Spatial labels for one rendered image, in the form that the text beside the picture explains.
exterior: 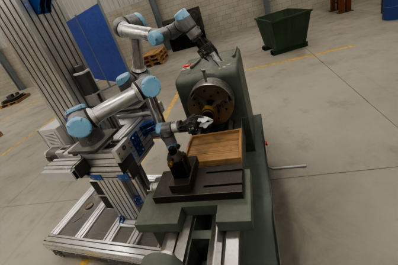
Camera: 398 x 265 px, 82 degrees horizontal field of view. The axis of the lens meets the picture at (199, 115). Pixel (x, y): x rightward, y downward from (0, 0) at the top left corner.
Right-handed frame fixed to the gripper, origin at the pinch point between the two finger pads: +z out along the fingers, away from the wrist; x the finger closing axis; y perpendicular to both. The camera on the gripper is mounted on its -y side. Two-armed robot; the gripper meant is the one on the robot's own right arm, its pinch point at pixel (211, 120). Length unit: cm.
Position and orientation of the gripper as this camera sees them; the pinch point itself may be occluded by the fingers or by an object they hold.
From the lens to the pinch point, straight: 137.2
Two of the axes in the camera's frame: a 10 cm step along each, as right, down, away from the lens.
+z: 9.5, -1.4, -2.9
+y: -1.9, 4.8, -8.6
